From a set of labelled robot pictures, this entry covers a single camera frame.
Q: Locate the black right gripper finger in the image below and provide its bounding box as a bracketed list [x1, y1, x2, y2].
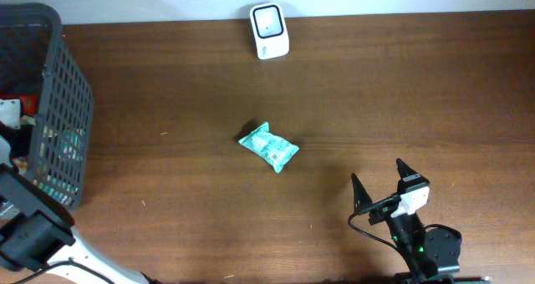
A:
[395, 158, 418, 182]
[351, 173, 373, 214]

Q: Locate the teal tissue pouch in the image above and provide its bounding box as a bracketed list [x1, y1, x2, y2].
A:
[238, 122, 299, 173]

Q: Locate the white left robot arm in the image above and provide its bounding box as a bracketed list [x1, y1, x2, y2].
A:
[1, 164, 155, 284]

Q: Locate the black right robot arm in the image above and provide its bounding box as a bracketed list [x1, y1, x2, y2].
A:
[348, 158, 462, 283]

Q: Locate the red package in basket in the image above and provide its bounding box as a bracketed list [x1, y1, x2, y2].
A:
[1, 94, 38, 115]

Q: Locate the grey plastic mesh basket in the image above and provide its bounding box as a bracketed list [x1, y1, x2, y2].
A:
[1, 3, 94, 210]

